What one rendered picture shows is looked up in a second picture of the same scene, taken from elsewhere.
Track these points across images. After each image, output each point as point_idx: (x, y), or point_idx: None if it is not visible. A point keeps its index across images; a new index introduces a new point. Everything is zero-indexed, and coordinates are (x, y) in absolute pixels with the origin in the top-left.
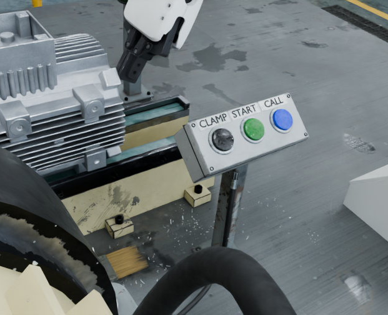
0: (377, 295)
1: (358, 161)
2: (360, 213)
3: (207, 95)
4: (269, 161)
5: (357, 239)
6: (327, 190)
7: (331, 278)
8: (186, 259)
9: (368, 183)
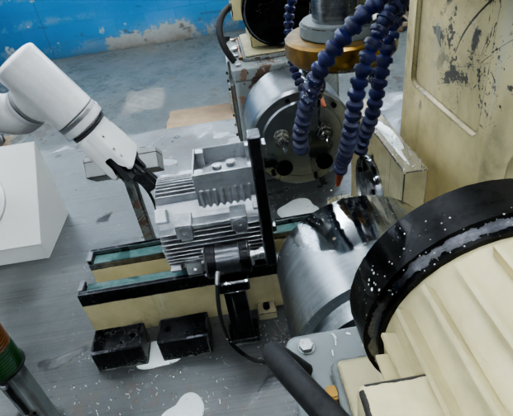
0: (101, 213)
1: None
2: (52, 245)
3: None
4: (47, 301)
5: (73, 237)
6: (45, 268)
7: (111, 223)
8: (222, 37)
9: (41, 228)
